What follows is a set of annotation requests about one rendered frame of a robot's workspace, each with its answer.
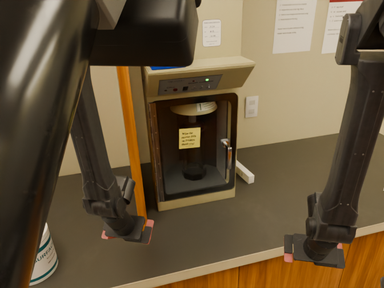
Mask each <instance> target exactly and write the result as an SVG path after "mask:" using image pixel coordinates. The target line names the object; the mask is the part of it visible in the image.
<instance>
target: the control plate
mask: <svg viewBox="0 0 384 288"><path fill-rule="evenodd" d="M222 75H223V74H220V75H208V76H202V77H190V78H178V79H167V80H160V81H159V88H158V95H164V94H174V93H185V92H191V91H201V90H212V89H216V88H217V86H218V84H219V82H220V80H221V77H222ZM206 79H209V80H208V81H206ZM193 80H195V82H192V81H193ZM208 85H210V87H208ZM185 86H188V90H185V91H182V90H183V87H185ZM201 86H203V87H202V88H201ZM193 87H195V88H193ZM173 89H178V90H177V91H173ZM164 90H167V91H164Z"/></svg>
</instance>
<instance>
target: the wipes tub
mask: <svg viewBox="0 0 384 288"><path fill-rule="evenodd" d="M57 266H58V257H57V254H56V251H55V248H54V244H53V241H52V238H51V235H50V232H49V228H48V226H47V223H46V225H45V229H44V232H43V236H42V240H41V244H40V247H39V251H38V255H37V259H36V262H35V266H34V270H33V274H32V277H31V281H30V285H29V286H31V285H35V284H38V283H40V282H42V281H44V280H45V279H47V278H48V277H49V276H51V275H52V273H53V272H54V271H55V270H56V268H57Z"/></svg>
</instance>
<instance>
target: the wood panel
mask: <svg viewBox="0 0 384 288"><path fill-rule="evenodd" d="M116 70H117V77H118V85H119V93H120V98H121V105H122V113H123V121H124V126H125V133H126V141H127V149H128V153H129V161H130V168H131V176H132V179H133V180H134V181H135V188H134V194H135V201H136V206H137V213H138V216H143V217H145V219H146V221H145V224H144V225H143V229H142V231H144V229H145V226H146V222H147V215H146V206H145V197H144V192H143V183H142V174H141V165H140V160H139V151H138V142H137V133H136V128H135V119H134V110H133V102H132V96H131V87H130V78H129V70H128V66H116Z"/></svg>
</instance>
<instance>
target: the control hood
mask: <svg viewBox="0 0 384 288"><path fill-rule="evenodd" d="M255 65H256V63H255V62H254V61H251V60H249V59H247V58H244V57H242V56H234V57H221V58H207V59H194V60H193V62H192V64H191V65H190V66H186V67H181V68H173V69H161V70H152V69H151V68H150V66H144V67H143V68H144V74H145V85H146V95H147V96H148V97H157V96H163V95H158V88H159V81H160V80H167V79H178V78H190V77H202V76H208V75H220V74H223V75H222V77H221V80H220V82H219V84H218V86H217V88H216V89H212V90H221V89H232V88H238V87H242V86H243V85H244V83H245V82H246V80H247V78H248V77H249V75H250V73H251V72H252V70H253V68H254V67H255ZM201 91H210V90H201ZM194 92H200V91H191V92H185V93H194ZM174 94H184V93H174ZM164 95H173V94H164Z"/></svg>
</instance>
